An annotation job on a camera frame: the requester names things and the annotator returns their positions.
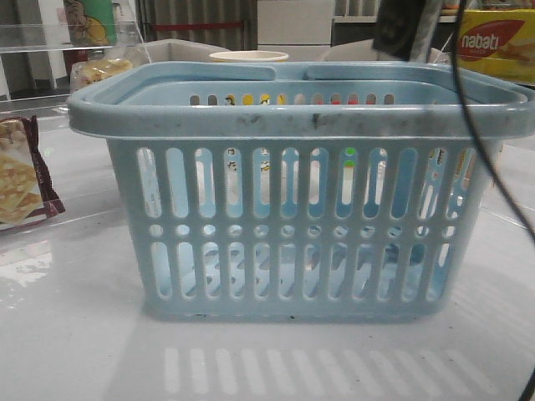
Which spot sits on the packaged bread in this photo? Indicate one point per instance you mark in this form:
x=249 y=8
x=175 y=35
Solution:
x=89 y=72

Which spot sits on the light blue plastic basket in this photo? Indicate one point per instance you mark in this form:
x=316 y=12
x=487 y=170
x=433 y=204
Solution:
x=330 y=190

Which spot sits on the beige armchair right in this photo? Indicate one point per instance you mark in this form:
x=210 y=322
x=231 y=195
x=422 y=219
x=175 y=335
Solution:
x=361 y=51

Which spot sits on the beige armchair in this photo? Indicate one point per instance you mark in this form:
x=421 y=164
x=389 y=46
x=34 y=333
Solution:
x=361 y=51
x=171 y=49

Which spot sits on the white cabinet background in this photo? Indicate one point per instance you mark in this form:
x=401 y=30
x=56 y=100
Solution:
x=294 y=22

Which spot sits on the beige armchair left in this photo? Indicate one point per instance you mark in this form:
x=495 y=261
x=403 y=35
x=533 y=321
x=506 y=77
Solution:
x=171 y=49

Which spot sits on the brown cracker snack packet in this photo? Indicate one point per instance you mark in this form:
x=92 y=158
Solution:
x=27 y=193

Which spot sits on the red fire extinguisher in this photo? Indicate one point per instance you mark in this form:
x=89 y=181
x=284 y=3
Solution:
x=74 y=56

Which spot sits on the green yellow cartoon box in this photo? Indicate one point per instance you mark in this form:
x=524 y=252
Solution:
x=90 y=22

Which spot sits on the yellow nabati wafer box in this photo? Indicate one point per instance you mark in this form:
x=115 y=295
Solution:
x=499 y=43

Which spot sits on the clear acrylic shelf left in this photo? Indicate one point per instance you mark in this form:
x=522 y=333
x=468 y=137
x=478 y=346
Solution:
x=27 y=38

